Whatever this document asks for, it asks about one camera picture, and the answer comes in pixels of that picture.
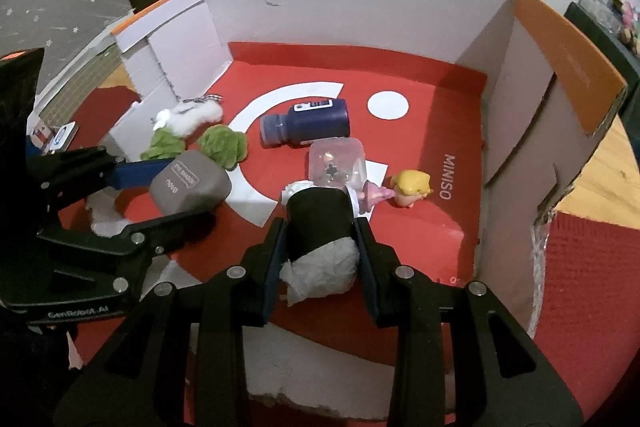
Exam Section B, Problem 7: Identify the black roll with white tissue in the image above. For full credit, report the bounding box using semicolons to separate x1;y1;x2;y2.
279;181;362;306

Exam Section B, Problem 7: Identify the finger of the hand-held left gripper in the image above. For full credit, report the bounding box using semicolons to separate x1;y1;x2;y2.
37;209;217;279
27;147;173;216

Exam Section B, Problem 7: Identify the orange cardboard box red bottom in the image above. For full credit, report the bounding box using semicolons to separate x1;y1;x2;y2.
37;0;628;423

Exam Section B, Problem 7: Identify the white fluffy keychain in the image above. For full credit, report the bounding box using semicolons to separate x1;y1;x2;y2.
151;94;225;138

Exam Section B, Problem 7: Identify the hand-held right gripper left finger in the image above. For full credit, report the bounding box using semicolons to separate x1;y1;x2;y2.
55;217;288;427

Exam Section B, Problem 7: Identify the yellow-haired figurine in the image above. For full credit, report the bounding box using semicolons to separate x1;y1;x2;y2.
358;169;433;215

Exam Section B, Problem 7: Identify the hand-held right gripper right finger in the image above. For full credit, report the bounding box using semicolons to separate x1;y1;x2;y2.
352;218;583;427

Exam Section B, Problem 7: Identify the row of small figures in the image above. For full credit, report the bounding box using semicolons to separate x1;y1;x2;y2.
607;0;640;58

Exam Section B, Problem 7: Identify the dark blue bottle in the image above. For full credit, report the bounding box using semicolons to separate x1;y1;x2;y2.
259;98;351;148

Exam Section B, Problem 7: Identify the grey eye shadow case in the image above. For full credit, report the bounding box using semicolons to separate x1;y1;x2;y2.
150;151;233;214

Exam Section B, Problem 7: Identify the person's dark clothing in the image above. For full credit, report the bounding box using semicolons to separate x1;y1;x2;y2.
0;307;76;427

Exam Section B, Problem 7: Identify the red table mat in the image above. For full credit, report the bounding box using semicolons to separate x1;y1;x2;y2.
65;87;640;413

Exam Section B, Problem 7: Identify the green plush toy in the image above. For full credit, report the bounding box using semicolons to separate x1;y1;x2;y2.
196;124;249;172
140;129;183;162

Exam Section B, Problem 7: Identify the clear plastic box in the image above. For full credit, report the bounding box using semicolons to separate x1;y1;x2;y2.
307;138;368;194

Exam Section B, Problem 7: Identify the dark green covered table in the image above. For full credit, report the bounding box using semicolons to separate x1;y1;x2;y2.
564;1;640;72

